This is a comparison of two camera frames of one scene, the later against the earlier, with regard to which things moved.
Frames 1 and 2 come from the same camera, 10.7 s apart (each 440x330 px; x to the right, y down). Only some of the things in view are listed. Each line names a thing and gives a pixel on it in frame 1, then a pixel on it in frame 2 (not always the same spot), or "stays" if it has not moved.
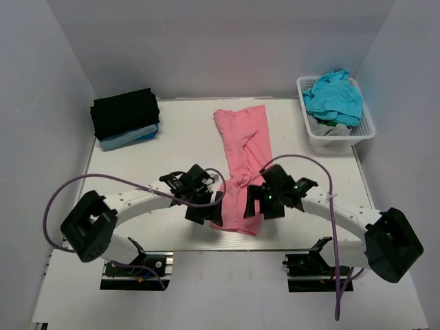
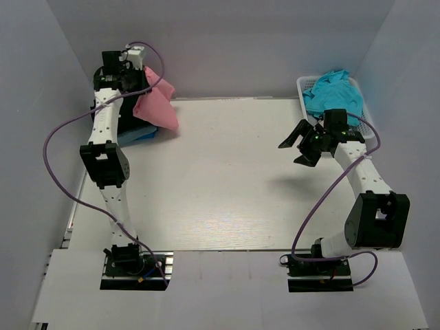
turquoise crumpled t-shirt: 333,97 stays
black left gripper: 198,216 -> 140,73
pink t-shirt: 246,139 -> 155,106
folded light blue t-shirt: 144,133 stays
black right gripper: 254,192 -> 306,130
